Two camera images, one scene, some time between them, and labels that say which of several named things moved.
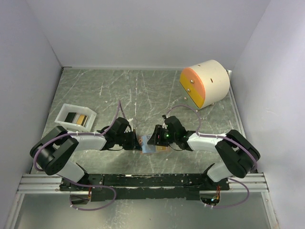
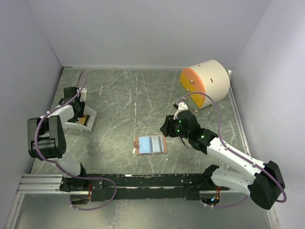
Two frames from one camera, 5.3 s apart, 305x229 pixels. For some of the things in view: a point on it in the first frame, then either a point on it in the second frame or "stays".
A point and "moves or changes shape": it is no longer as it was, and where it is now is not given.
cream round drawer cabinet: x=206 y=82 stays
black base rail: x=143 y=186 stays
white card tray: x=76 y=118 stays
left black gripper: x=134 y=144 to x=81 y=114
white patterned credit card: x=146 y=148 moves or changes shape
